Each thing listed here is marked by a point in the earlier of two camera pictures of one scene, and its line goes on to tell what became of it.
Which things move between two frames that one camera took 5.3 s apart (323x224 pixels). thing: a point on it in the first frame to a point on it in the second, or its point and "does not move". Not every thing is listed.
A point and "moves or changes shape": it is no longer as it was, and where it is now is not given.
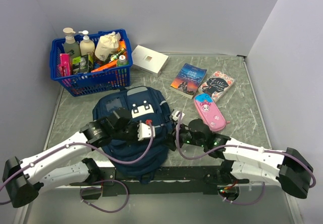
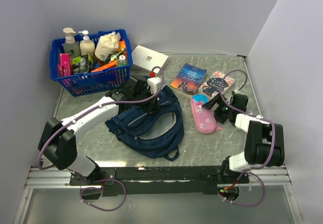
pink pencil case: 208,109 moves or changes shape
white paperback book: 149,60 does not move
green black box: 83,64 does not move
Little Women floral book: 216,85 does not move
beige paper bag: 107,44 does not move
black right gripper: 170,142 to 216,99
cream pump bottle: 87,47 does not move
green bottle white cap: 122,60 does not move
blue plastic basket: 89,64 does not move
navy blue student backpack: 147,105 moves or changes shape
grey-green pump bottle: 70,44 does not move
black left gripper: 136,138 to 153,104
